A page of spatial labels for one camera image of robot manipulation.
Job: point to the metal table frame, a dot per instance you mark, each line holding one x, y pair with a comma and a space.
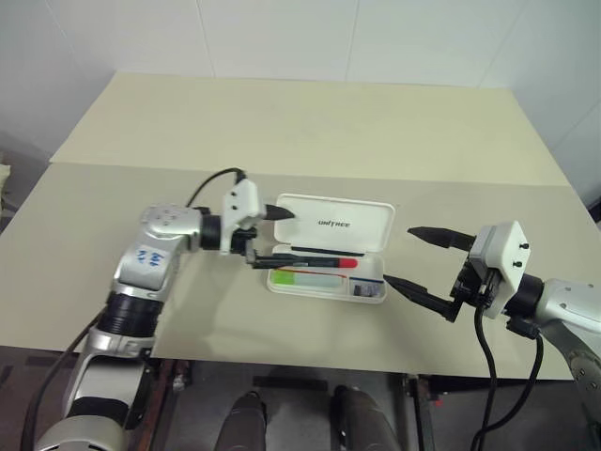
180, 376

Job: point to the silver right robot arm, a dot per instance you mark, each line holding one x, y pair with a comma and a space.
563, 300

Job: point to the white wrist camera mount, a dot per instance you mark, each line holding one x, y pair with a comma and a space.
241, 202
509, 249

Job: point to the dark rounded shape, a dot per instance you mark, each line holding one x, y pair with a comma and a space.
241, 420

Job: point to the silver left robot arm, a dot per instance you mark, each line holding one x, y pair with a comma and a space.
164, 225

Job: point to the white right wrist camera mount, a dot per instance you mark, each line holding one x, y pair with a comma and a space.
509, 249

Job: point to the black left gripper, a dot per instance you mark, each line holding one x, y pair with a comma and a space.
245, 242

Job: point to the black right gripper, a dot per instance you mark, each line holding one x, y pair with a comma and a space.
469, 284

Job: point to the white open pencil case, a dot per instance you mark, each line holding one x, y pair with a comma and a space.
328, 211

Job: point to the dark pen with red cap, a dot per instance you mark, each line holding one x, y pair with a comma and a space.
347, 262

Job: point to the small dark eraser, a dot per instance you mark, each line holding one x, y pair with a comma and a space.
366, 290

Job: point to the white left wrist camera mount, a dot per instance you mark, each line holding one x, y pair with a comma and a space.
241, 202

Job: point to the green eraser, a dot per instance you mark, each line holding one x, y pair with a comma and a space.
284, 278

